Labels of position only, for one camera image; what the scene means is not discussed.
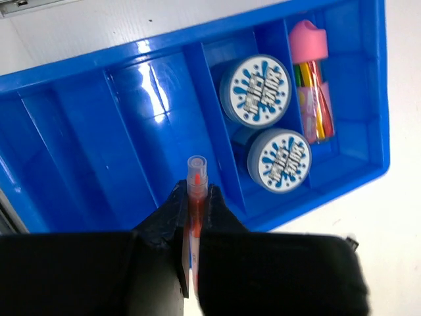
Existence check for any orange clear pen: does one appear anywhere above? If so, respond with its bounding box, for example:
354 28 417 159
186 155 209 296

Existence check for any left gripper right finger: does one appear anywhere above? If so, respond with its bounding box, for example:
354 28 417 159
199 185 370 315

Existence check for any pink pen bundle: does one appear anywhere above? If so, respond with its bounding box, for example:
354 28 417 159
289 20 335 144

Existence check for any blue white round jar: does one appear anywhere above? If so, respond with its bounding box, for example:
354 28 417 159
219 54 292 129

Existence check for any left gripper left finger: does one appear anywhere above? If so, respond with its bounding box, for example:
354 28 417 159
1 180 189 315

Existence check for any blue plastic bin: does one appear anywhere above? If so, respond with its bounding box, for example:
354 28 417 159
1 1 390 232

